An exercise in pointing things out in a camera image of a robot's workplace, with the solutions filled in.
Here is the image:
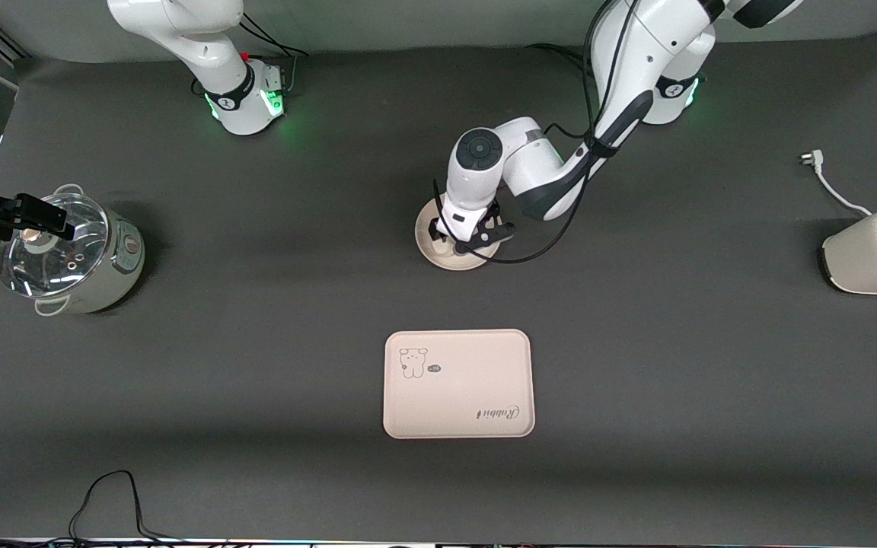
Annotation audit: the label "round beige plate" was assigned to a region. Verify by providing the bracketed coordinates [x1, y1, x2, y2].
[414, 199, 504, 272]

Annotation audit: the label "beige rabbit print tray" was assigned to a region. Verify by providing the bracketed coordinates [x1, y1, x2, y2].
[383, 329, 536, 440]

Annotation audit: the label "glass pot lid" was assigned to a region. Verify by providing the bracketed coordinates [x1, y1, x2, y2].
[0, 193, 110, 298]

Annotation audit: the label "steel pot with glass lid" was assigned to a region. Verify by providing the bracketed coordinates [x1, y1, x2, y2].
[0, 183, 146, 317]

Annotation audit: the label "dark grey table mat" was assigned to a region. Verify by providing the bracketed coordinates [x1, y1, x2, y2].
[0, 30, 877, 545]

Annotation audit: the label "cream toaster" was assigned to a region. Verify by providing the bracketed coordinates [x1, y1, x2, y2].
[819, 208, 877, 296]

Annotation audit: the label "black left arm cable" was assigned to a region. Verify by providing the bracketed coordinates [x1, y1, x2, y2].
[432, 0, 641, 265]

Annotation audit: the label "aluminium frame rail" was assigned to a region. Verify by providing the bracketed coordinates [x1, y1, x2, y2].
[0, 11, 28, 63]

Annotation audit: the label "black left base cables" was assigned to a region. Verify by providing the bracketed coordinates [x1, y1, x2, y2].
[526, 43, 599, 77]

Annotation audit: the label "thin black floor cable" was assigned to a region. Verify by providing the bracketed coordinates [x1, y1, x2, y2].
[68, 470, 180, 545]

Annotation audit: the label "white toaster power cord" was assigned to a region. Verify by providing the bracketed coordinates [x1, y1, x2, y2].
[800, 150, 873, 218]

